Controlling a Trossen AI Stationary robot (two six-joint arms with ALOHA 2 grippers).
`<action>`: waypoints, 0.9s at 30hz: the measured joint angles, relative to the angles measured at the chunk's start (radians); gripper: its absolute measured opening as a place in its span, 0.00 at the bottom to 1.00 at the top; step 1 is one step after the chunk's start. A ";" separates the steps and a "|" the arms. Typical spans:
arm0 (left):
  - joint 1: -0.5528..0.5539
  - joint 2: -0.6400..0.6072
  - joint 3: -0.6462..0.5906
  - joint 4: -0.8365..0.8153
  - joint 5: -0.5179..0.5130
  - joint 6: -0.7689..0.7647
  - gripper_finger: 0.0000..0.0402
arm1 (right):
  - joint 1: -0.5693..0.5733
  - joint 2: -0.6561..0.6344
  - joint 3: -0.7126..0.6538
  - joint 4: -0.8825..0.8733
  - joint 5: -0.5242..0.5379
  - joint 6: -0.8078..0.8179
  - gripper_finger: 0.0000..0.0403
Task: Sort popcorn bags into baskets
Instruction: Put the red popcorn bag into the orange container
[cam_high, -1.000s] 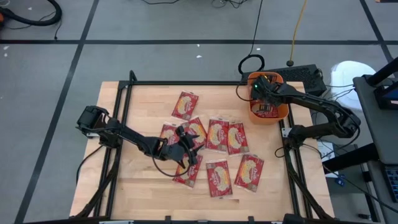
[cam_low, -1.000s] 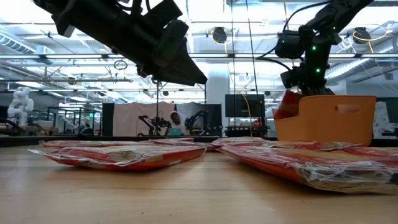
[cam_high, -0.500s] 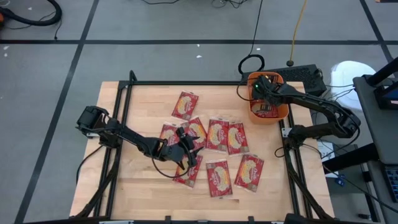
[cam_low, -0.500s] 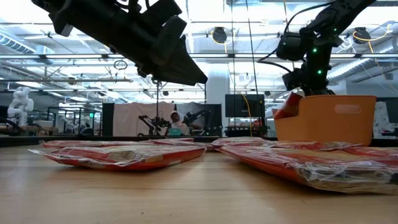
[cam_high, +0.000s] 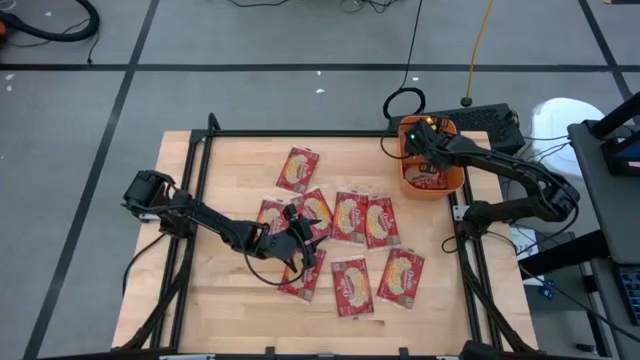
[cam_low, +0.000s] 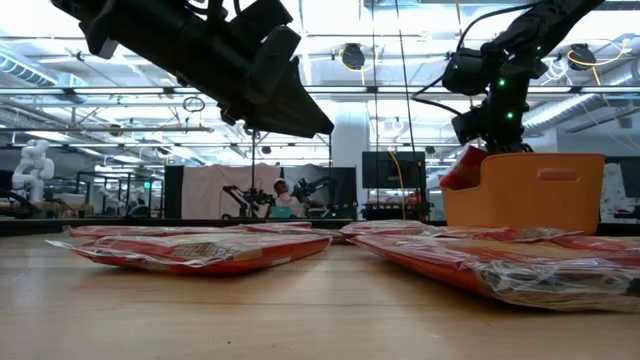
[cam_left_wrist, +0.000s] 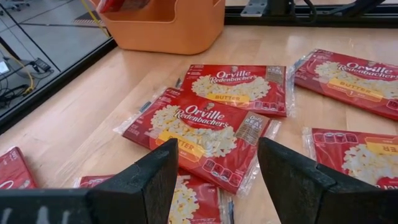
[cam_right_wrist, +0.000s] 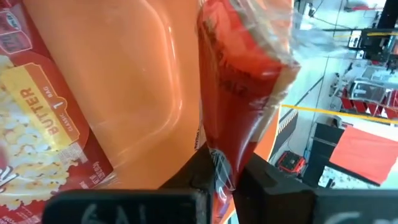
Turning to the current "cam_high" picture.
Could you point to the small blue tag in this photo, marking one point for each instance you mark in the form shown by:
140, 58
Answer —
548, 290

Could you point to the black aluminium table frame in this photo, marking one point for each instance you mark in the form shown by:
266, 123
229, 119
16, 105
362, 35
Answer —
300, 133

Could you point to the white paper sheet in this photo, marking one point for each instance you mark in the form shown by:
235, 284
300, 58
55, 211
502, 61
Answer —
525, 250

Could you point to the black keyboard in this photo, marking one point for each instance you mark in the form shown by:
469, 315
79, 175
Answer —
631, 295

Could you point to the black desk monitor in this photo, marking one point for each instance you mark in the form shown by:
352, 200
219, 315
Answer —
620, 160

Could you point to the red popcorn bag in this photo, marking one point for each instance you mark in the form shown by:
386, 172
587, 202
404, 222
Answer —
382, 222
297, 170
317, 205
272, 212
400, 280
350, 217
352, 287
305, 285
425, 179

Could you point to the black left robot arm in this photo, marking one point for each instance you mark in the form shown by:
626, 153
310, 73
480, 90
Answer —
210, 220

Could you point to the black desk leg beam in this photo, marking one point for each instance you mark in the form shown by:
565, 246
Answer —
565, 255

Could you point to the grey side desk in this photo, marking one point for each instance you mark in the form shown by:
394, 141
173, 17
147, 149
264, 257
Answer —
620, 210

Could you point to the black computer tower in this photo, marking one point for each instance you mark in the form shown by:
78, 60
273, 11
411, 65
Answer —
485, 120

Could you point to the white round bin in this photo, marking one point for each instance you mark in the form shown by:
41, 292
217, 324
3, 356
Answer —
560, 125

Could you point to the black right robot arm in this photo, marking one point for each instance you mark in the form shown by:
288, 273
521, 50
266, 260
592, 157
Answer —
500, 162

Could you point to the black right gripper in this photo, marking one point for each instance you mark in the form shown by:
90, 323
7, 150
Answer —
425, 140

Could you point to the orange plastic basket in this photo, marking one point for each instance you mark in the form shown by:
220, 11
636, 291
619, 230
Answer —
457, 185

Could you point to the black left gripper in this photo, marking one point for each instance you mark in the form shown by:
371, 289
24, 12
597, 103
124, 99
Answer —
280, 245

